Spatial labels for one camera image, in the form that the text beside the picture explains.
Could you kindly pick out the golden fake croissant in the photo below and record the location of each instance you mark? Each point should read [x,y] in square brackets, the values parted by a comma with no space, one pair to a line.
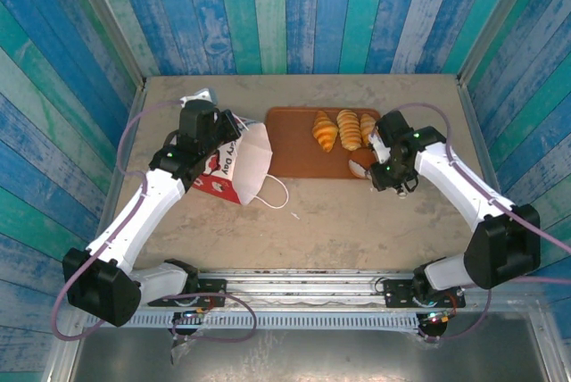
[368,128]
[325,132]
[349,130]

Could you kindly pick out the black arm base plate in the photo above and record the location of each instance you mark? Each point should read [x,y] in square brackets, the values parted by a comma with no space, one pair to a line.
[212,284]
[397,295]

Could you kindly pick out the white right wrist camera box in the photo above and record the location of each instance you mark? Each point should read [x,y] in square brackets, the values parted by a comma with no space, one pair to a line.
[379,150]

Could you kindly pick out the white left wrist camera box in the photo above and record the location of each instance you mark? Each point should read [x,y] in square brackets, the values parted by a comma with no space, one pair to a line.
[198,97]

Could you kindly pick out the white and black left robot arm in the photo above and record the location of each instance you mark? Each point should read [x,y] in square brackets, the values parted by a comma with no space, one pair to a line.
[134,217]

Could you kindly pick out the aluminium table side rail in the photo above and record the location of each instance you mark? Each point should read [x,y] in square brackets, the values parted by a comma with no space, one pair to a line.
[477,132]
[111,203]

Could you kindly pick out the grey sheet metal panel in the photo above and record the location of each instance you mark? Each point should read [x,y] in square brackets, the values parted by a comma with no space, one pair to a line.
[357,355]

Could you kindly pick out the black controller board with LEDs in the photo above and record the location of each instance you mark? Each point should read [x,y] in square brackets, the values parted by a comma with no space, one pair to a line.
[435,328]
[189,320]

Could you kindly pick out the red and white paper bag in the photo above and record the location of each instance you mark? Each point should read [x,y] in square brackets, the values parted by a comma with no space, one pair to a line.
[254,163]

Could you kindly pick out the brown rectangular tray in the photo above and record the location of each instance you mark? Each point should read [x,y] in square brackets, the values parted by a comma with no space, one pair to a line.
[294,150]

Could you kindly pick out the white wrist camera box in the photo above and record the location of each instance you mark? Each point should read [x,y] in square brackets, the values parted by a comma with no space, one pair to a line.
[198,97]
[379,150]

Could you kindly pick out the aluminium mounting rail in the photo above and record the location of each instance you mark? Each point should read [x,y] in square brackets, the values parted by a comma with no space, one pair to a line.
[303,286]

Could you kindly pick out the aluminium corner post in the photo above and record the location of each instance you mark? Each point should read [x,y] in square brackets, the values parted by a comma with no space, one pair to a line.
[109,20]
[499,20]

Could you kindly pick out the small white scrap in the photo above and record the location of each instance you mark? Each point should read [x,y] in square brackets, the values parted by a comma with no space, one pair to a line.
[295,215]

